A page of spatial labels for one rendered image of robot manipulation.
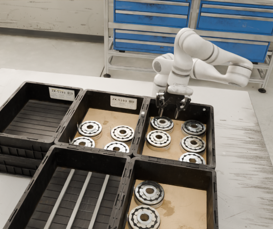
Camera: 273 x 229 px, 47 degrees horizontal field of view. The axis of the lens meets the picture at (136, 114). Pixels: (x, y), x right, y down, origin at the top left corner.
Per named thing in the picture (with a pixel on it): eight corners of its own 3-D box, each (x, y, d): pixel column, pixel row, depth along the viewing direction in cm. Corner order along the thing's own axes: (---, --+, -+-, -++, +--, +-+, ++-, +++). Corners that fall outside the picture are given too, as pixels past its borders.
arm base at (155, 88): (152, 101, 180) (156, 76, 170) (167, 105, 179) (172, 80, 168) (147, 111, 173) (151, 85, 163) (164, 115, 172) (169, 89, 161)
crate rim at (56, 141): (85, 92, 150) (84, 88, 148) (147, 100, 147) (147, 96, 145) (53, 148, 118) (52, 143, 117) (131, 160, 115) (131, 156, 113)
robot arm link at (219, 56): (220, 38, 109) (213, 61, 109) (259, 63, 126) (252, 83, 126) (200, 38, 116) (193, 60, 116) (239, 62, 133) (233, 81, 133)
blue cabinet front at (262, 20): (191, 56, 320) (200, -1, 287) (263, 62, 316) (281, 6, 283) (191, 57, 318) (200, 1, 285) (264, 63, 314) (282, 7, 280)
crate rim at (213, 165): (147, 100, 147) (147, 96, 145) (212, 109, 143) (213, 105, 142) (131, 160, 115) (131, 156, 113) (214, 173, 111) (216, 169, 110)
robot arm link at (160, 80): (167, 49, 160) (162, 77, 171) (154, 53, 155) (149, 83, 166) (180, 57, 155) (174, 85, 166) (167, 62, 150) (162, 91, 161)
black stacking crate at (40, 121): (28, 101, 159) (25, 81, 152) (85, 108, 155) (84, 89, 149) (-15, 154, 127) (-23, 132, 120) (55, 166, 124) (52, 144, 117)
